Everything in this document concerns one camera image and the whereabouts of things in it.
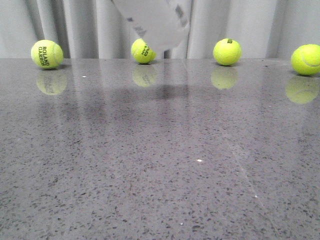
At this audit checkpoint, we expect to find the white blue tennis ball can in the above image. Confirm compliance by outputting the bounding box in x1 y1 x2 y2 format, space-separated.
112 0 190 52

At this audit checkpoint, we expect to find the Head Team tennis ball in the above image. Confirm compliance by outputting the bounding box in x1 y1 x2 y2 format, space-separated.
131 38 157 64

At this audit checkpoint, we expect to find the Wilson tennis ball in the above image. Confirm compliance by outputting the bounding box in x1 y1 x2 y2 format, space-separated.
213 38 242 66

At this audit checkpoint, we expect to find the Roland Garros tennis ball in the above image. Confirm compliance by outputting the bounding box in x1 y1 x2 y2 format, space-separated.
30 39 64 69

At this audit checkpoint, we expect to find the plain yellow tennis ball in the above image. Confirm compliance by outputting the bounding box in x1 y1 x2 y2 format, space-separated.
291 44 320 76

